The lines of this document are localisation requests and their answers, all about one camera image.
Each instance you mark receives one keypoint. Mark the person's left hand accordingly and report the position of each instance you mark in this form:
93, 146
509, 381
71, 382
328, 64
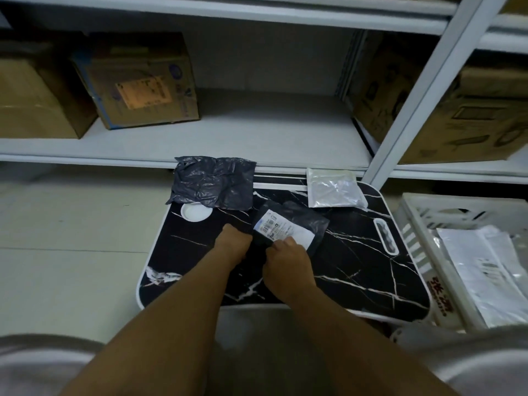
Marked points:
235, 243

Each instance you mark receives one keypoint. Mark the person's right hand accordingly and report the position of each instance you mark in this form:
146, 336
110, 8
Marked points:
288, 272

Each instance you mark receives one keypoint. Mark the dark grey labelled bag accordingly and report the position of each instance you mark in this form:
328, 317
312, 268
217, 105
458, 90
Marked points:
305, 220

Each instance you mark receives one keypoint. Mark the small white bubble mailer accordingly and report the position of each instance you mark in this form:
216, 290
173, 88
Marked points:
334, 189

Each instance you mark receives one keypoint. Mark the white metal shelf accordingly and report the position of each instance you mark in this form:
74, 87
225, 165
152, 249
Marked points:
268, 131

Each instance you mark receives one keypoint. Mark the white plastic basket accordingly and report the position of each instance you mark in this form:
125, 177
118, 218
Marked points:
412, 226

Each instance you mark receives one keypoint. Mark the narrow white mailer taped end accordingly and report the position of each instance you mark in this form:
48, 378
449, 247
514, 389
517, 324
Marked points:
486, 276

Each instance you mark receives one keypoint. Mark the person's left forearm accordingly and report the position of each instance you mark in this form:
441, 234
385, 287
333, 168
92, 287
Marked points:
165, 338

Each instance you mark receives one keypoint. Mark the person's right forearm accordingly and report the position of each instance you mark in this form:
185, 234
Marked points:
363, 350

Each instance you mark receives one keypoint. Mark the person's white shorts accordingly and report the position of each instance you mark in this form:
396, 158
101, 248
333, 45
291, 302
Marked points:
37, 362

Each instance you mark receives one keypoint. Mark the black marble lap table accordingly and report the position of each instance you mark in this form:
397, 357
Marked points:
363, 263

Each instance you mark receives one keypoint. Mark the cardboard box with orange label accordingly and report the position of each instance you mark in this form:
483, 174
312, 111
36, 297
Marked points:
136, 82

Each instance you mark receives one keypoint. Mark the cardboard box with black print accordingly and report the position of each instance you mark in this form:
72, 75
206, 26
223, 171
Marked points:
466, 123

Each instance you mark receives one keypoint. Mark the plain brown cardboard box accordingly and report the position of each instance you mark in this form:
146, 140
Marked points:
37, 98

